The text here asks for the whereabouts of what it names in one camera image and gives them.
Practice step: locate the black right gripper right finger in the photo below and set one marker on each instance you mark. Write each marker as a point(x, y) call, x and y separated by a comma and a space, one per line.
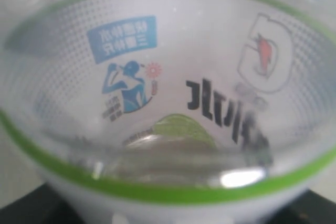
point(311, 208)

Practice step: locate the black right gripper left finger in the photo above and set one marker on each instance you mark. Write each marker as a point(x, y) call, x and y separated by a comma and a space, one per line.
point(42, 205)

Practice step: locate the clear plastic drink bottle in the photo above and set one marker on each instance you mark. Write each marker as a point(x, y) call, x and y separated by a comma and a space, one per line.
point(171, 111)

